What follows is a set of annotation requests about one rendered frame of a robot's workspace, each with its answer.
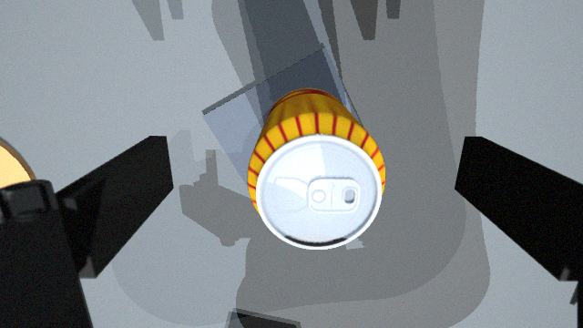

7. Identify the yellow and red drink can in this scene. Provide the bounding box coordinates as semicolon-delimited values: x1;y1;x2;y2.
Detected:
247;88;385;250

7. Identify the tan round disc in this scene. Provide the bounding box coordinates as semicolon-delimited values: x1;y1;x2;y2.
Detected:
0;139;37;188

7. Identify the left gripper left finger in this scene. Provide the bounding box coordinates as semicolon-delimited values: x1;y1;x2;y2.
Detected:
0;136;174;328

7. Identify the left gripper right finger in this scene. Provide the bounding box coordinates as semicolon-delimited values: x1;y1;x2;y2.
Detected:
455;137;583;328

